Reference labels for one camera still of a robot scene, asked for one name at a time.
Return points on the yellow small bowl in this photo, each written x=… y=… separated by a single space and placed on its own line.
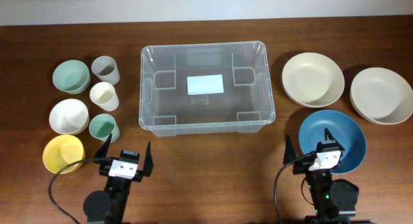
x=62 y=151

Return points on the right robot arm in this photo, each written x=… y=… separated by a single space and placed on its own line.
x=334 y=201

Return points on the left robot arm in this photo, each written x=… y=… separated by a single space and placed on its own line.
x=108 y=205

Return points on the clear plastic storage bin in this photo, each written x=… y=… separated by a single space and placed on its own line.
x=246 y=105

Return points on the cream cup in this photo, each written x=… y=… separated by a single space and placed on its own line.
x=104 y=95

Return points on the green cup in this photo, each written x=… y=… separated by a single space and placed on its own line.
x=102 y=125

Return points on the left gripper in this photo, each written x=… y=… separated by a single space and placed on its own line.
x=148 y=166

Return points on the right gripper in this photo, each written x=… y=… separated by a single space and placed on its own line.
x=290 y=153

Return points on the white label in bin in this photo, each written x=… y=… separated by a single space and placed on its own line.
x=201 y=85

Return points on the white small bowl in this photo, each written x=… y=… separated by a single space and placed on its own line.
x=69 y=117

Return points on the green small bowl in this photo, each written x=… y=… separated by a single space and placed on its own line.
x=72 y=77

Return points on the grey cup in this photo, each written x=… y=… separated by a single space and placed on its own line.
x=105 y=68

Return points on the cream large bowl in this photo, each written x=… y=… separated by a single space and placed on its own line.
x=381 y=96
x=312 y=80

